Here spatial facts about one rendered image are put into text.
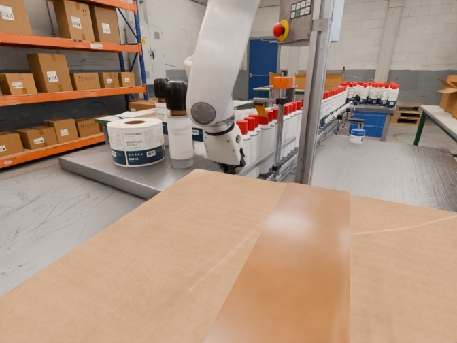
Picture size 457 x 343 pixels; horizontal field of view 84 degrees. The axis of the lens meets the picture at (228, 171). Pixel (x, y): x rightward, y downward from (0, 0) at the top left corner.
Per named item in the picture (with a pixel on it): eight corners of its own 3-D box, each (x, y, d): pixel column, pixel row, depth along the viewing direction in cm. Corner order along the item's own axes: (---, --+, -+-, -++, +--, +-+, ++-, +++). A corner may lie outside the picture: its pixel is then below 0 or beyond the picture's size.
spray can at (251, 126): (243, 177, 83) (244, 115, 76) (258, 180, 81) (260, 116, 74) (237, 184, 79) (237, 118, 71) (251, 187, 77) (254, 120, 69)
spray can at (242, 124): (238, 184, 79) (239, 118, 72) (252, 188, 77) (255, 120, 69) (228, 189, 75) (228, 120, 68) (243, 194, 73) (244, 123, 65)
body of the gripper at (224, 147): (244, 116, 60) (249, 154, 67) (209, 113, 65) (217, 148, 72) (228, 133, 55) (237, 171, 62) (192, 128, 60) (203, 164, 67)
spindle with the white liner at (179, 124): (181, 159, 101) (175, 79, 90) (198, 163, 97) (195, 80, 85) (165, 166, 94) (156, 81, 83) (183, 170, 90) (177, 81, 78)
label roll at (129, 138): (172, 151, 110) (168, 118, 105) (153, 168, 92) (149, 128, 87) (128, 150, 113) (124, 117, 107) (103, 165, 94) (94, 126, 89)
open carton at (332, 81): (319, 90, 559) (322, 72, 545) (322, 88, 599) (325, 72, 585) (343, 91, 540) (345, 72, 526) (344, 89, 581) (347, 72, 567)
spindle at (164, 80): (167, 133, 136) (162, 77, 125) (179, 135, 131) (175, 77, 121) (154, 137, 129) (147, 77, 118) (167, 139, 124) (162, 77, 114)
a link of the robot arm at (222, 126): (242, 107, 59) (243, 118, 61) (211, 105, 63) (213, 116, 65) (224, 125, 54) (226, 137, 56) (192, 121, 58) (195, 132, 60)
